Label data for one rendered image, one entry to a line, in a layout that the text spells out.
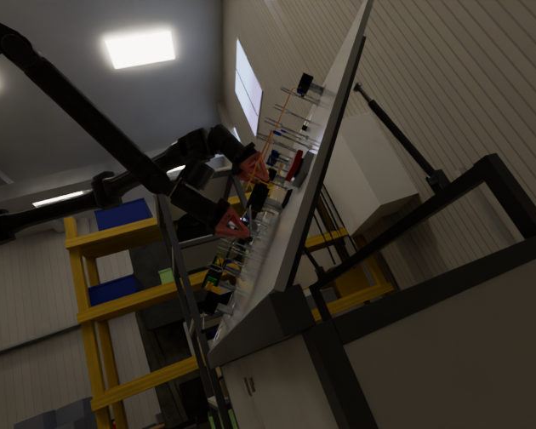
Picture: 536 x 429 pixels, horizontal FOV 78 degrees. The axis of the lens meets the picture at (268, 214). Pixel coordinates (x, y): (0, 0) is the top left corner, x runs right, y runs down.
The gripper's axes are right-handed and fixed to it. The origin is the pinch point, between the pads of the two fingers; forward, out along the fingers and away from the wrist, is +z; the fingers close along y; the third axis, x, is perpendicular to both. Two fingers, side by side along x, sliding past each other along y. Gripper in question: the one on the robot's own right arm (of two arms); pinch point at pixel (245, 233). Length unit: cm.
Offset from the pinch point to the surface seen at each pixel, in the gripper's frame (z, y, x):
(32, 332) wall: -442, 1088, 214
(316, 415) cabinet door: 26.1, -18.3, 27.4
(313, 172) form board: 6.2, -26.2, -7.6
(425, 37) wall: 33, 64, -212
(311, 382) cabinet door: 22.3, -21.5, 23.7
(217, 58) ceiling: -285, 496, -508
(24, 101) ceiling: -548, 546, -203
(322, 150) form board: 5.6, -25.7, -13.4
